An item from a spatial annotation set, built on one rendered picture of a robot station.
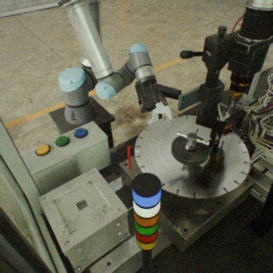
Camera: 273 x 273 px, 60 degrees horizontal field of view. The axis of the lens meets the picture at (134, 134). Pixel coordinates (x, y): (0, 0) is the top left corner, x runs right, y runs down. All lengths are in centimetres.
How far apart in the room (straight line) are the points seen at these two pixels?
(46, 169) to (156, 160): 36
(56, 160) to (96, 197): 20
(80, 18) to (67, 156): 46
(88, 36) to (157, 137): 43
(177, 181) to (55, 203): 33
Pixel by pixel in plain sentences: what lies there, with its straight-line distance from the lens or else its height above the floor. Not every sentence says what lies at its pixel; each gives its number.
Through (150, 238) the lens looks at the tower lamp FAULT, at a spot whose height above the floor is 102.
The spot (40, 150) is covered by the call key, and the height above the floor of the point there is 91.
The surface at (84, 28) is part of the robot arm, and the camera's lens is 89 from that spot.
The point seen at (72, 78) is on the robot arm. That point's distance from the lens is 105.
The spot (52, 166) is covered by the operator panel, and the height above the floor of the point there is 88.
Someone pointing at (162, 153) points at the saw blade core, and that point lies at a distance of 69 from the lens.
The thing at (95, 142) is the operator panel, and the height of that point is 89.
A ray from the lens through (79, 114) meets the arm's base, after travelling 112.
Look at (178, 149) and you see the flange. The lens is 69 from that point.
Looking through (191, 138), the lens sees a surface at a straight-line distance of 67.
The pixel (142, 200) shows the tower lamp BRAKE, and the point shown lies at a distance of 36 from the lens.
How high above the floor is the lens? 146
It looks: 42 degrees down
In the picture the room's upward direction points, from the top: 3 degrees counter-clockwise
